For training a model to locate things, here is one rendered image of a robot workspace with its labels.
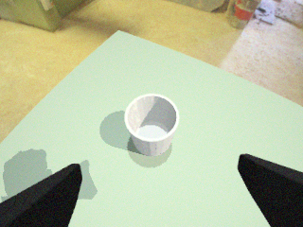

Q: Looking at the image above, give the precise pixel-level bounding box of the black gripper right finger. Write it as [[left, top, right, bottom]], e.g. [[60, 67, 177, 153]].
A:
[[238, 154, 303, 227]]

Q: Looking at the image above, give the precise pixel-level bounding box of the white paper cup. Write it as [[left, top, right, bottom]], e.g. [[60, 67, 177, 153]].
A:
[[125, 94, 179, 156]]

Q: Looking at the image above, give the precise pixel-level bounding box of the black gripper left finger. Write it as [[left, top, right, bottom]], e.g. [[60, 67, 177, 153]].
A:
[[0, 163, 82, 227]]

